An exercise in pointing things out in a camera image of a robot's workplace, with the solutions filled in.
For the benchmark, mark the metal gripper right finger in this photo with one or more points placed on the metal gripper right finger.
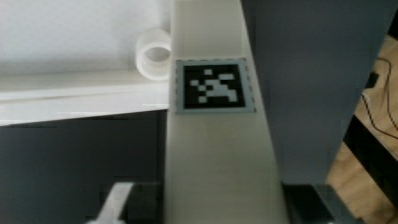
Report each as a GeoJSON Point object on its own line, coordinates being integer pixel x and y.
{"type": "Point", "coordinates": [337, 207]}

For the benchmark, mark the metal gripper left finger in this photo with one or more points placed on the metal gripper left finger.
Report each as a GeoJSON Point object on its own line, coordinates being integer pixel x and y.
{"type": "Point", "coordinates": [110, 216]}

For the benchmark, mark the white leg with tag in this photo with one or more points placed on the white leg with tag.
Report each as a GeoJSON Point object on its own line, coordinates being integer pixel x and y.
{"type": "Point", "coordinates": [223, 185]}

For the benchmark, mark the white desk top tray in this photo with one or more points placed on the white desk top tray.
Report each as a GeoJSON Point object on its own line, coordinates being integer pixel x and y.
{"type": "Point", "coordinates": [69, 45]}

